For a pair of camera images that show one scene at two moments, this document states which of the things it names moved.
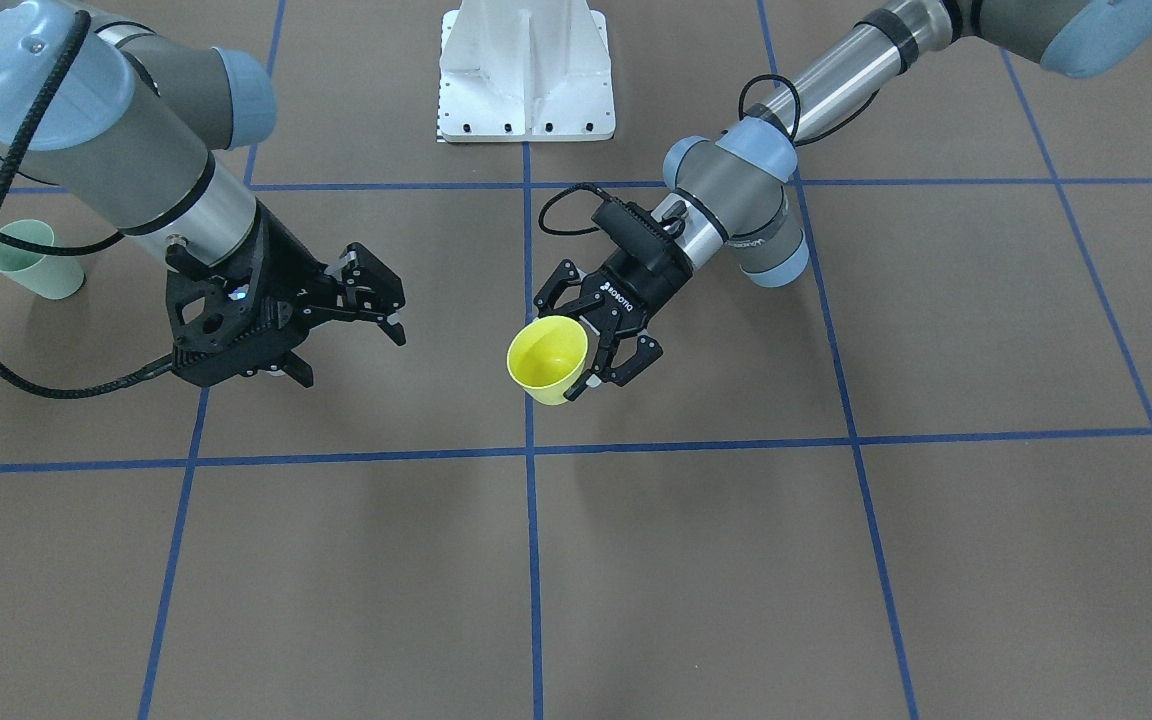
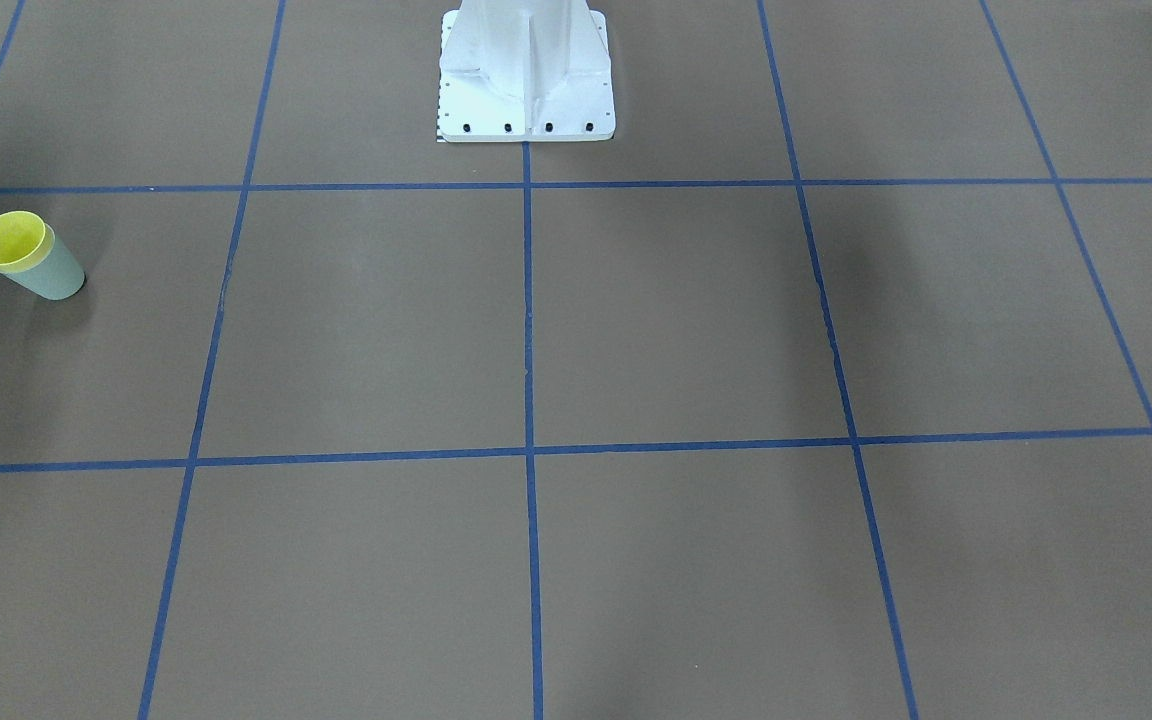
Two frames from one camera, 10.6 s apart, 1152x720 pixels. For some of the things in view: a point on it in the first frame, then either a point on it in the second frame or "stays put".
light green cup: (56, 276) stays put
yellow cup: (545, 356) -> (14, 241)
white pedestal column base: (525, 71) stays put
